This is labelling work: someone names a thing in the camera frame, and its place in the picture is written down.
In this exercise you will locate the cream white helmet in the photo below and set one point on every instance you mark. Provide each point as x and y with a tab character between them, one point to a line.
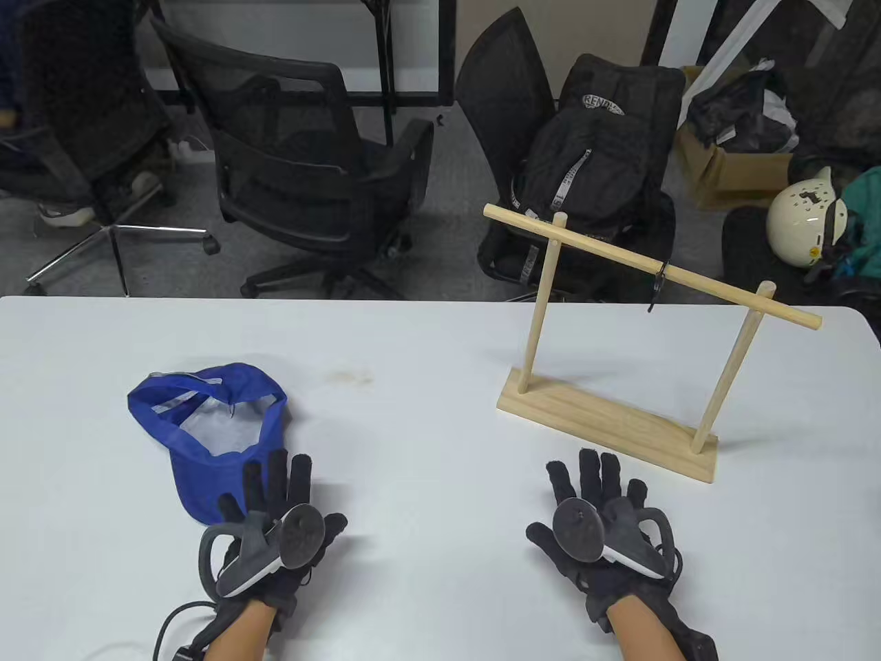
798	220

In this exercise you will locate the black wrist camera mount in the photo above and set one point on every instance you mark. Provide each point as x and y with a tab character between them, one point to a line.
695	640
189	653

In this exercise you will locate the wooden hanging rack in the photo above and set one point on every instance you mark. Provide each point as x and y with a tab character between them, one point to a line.
606	420

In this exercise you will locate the person's right forearm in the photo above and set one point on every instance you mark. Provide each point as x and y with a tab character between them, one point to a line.
640	633

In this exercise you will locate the white metal bar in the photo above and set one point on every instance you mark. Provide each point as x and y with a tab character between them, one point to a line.
719	62

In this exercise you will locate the blue baseball cap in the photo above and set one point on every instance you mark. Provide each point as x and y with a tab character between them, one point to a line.
196	489

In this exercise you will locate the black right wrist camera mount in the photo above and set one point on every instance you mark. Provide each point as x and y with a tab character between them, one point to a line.
695	640

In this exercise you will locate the person's left hand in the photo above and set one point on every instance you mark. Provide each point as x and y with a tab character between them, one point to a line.
279	482

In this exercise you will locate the person's right hand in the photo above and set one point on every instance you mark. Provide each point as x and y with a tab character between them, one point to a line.
588	482

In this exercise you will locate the black mesh office chair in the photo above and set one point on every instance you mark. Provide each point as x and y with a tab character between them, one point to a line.
310	186

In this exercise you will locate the cardboard box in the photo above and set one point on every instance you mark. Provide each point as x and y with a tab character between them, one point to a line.
723	172

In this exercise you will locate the black chair with chrome base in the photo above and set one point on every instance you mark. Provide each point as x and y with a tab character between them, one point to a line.
89	89

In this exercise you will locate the grey left hand controller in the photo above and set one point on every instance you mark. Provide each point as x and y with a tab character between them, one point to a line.
303	537

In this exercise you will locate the black s-hook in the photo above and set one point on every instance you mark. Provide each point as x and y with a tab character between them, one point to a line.
659	281

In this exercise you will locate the black plastic bag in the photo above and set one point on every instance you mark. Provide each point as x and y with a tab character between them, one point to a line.
736	110

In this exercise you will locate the grey right hand controller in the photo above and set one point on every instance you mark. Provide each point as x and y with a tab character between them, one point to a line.
578	530

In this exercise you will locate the person's left forearm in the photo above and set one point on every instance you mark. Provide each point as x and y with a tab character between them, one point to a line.
241	633

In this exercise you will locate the teal bag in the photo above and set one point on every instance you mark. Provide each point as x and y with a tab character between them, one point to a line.
864	200

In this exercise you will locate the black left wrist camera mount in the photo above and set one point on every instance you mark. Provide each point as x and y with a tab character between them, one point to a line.
189	653

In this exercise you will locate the grey hand controller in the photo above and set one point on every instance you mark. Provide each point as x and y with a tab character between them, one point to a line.
303	537
578	530

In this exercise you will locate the black backpack on chair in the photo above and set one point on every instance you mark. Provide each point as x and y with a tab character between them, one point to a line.
495	89

